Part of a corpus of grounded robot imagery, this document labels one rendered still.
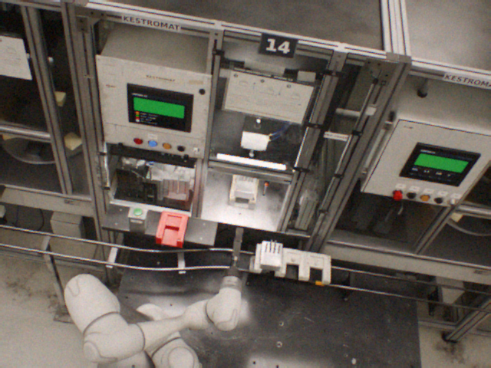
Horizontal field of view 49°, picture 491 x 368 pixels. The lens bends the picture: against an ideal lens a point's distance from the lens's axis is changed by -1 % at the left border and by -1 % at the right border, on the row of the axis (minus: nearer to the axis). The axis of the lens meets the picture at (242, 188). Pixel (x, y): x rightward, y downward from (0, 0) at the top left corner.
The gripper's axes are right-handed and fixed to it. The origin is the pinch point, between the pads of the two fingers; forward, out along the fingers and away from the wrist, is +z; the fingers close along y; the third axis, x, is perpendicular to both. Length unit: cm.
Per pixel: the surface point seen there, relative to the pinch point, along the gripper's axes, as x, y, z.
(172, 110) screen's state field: 34, 53, 18
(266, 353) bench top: -23, -44, -32
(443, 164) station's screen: -73, 50, 18
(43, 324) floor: 101, -112, -10
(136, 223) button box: 46.8, -14.4, 8.0
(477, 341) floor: -166, -112, 25
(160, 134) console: 39, 36, 20
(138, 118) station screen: 47, 45, 18
